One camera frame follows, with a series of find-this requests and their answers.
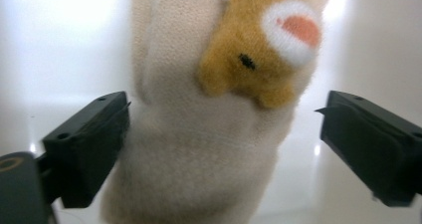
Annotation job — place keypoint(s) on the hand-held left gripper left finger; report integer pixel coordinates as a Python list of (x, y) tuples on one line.
[(86, 151)]

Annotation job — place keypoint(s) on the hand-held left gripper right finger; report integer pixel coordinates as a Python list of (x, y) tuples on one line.
[(375, 144)]

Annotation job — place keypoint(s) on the cream fuzzy glove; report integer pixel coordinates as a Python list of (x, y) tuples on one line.
[(199, 144)]

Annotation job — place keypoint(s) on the white plastic bin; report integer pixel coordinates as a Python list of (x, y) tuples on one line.
[(49, 35)]

